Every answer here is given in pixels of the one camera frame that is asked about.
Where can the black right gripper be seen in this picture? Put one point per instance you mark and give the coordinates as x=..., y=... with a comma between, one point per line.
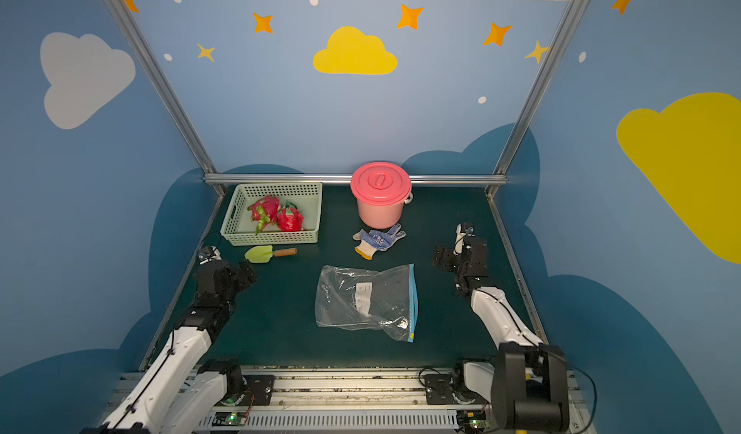
x=463, y=252

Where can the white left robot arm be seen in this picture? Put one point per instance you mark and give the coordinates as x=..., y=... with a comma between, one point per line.
x=155, y=404

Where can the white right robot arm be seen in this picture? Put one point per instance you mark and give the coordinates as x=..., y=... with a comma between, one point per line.
x=526, y=385

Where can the green perforated plastic basket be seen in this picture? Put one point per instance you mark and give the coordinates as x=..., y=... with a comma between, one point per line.
x=239, y=229

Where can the aluminium frame left rail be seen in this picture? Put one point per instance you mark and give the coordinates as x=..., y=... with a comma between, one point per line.
x=163, y=326

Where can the red dragon fruit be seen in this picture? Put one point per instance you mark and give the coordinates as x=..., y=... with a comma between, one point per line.
x=289, y=218
x=264, y=212

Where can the aluminium frame right rail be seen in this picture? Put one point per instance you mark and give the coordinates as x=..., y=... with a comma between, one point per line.
x=521, y=282

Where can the aluminium frame right post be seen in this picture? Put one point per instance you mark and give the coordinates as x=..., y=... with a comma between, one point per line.
x=568, y=24

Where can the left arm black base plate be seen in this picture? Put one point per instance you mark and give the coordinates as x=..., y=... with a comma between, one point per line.
x=258, y=389

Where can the aluminium frame post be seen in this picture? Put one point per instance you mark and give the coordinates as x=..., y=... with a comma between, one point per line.
x=142, y=50
x=568, y=24

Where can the pink bucket lid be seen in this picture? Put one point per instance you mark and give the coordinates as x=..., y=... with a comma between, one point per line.
x=381, y=184

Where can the aluminium frame back rail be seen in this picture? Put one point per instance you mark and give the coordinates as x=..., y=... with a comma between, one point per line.
x=416, y=180

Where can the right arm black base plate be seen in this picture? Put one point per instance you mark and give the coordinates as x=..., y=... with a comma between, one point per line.
x=438, y=389

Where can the aluminium frame rail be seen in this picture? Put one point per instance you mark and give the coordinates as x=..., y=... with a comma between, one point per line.
x=416, y=180
x=521, y=282
x=163, y=326

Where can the aluminium frame left post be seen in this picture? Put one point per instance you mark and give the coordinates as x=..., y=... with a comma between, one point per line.
x=142, y=50

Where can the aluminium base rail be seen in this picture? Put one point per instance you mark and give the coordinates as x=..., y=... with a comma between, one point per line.
x=339, y=400

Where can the green garden trowel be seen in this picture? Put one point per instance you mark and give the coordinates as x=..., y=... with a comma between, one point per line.
x=263, y=254

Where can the clear zip-top bag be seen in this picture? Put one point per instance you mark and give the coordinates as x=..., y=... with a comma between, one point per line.
x=356, y=300

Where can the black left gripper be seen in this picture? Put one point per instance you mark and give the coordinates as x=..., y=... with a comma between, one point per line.
x=230, y=272

